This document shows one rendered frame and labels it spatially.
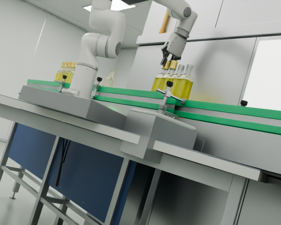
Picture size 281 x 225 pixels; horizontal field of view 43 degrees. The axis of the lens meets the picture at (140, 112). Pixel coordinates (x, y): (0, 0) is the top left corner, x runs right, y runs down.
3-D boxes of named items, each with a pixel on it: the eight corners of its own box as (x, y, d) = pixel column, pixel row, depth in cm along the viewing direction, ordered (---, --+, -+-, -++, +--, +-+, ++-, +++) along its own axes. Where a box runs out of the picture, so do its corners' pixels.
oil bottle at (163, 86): (166, 117, 176) (178, 76, 177) (158, 114, 172) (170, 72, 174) (159, 116, 180) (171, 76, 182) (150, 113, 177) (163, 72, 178)
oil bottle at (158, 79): (159, 116, 180) (171, 76, 182) (150, 113, 177) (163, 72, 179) (151, 114, 185) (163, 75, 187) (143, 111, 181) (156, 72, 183)
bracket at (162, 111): (174, 131, 156) (179, 115, 156) (159, 125, 150) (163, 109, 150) (169, 130, 158) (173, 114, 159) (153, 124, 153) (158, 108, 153)
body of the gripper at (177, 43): (183, 36, 187) (173, 56, 189) (169, 28, 181) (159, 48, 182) (192, 39, 181) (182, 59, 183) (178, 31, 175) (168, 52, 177)
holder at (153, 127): (201, 154, 140) (207, 135, 141) (149, 137, 124) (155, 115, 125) (172, 146, 154) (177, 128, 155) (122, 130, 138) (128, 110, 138)
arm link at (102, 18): (98, 1, 160) (131, 6, 156) (88, 54, 162) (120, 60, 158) (88, -5, 151) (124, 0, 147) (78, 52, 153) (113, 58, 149)
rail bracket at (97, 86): (96, 101, 199) (103, 78, 200) (85, 97, 195) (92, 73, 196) (92, 100, 202) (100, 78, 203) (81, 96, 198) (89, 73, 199)
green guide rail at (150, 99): (161, 110, 156) (166, 93, 157) (159, 110, 155) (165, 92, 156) (26, 88, 296) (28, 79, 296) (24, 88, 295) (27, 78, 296)
